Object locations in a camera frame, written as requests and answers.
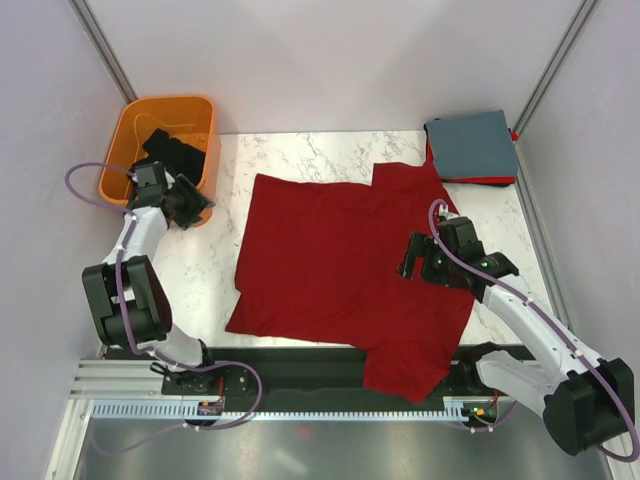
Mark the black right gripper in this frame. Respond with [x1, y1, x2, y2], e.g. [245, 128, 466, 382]
[396, 231, 459, 289]

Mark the orange plastic laundry basket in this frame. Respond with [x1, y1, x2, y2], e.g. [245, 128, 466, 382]
[99, 95, 221, 214]

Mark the dark red t shirt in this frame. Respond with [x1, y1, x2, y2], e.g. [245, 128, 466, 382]
[226, 163, 474, 403]

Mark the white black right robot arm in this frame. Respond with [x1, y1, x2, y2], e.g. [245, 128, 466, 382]
[398, 215, 639, 462]

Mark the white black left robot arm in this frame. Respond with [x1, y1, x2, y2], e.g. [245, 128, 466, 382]
[81, 162, 220, 393]

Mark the black t shirt in basket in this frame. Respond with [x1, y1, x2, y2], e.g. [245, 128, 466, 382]
[130, 129, 205, 186]

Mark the folded grey blue t shirt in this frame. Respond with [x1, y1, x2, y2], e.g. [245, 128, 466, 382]
[424, 109, 517, 180]

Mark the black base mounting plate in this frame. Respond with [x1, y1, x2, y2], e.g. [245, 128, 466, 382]
[157, 347, 494, 412]

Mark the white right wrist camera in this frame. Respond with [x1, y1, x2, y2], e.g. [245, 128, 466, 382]
[435, 202, 459, 222]

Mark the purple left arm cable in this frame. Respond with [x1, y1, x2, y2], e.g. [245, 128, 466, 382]
[65, 163, 201, 371]

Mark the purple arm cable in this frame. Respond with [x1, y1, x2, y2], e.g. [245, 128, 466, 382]
[430, 198, 640, 460]
[65, 163, 201, 371]

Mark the white slotted cable duct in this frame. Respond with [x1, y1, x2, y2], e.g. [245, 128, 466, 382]
[91, 399, 468, 422]

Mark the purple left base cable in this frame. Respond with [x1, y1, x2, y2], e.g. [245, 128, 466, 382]
[92, 363, 266, 456]

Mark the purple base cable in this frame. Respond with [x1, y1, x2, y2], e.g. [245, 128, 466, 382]
[462, 382, 519, 435]
[92, 363, 266, 456]

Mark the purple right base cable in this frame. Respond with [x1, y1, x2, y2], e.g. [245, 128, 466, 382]
[462, 382, 519, 435]

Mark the left aluminium frame post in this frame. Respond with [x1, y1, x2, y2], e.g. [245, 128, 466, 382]
[68, 0, 138, 104]

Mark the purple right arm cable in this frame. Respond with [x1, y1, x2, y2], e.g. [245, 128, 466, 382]
[430, 198, 640, 460]

